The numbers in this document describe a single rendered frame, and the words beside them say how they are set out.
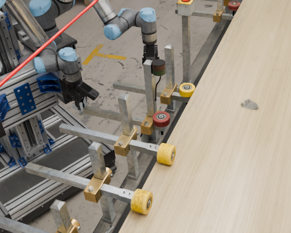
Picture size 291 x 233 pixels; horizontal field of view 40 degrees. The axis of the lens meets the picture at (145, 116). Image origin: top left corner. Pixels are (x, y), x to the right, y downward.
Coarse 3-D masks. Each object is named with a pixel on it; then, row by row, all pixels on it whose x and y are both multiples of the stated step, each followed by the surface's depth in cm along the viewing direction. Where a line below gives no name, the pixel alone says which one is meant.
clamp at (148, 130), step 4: (148, 116) 190; (144, 120) 188; (148, 120) 188; (152, 120) 188; (152, 124) 187; (144, 128) 186; (148, 128) 185; (152, 128) 188; (144, 132) 188; (148, 132) 187
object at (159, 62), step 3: (156, 60) 172; (159, 60) 172; (162, 60) 172; (153, 63) 171; (156, 63) 170; (159, 63) 170; (162, 63) 170; (153, 75) 176; (159, 78) 176; (156, 84) 179; (156, 87) 180; (156, 90) 181; (156, 99) 185
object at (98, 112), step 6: (84, 108) 201; (90, 108) 200; (96, 108) 200; (90, 114) 201; (96, 114) 199; (102, 114) 197; (108, 114) 195; (114, 114) 195; (120, 120) 195; (138, 120) 190; (156, 126) 187
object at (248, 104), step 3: (249, 99) 187; (246, 102) 188; (249, 102) 186; (252, 102) 186; (243, 105) 185; (246, 105) 185; (249, 105) 184; (252, 105) 184; (255, 105) 185; (246, 108) 185; (249, 108) 184; (252, 108) 184; (255, 108) 184
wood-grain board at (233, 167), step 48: (288, 0) 268; (240, 48) 226; (288, 48) 222; (192, 96) 195; (240, 96) 192; (288, 96) 190; (192, 144) 169; (240, 144) 167; (288, 144) 165; (192, 192) 150; (240, 192) 148; (288, 192) 147
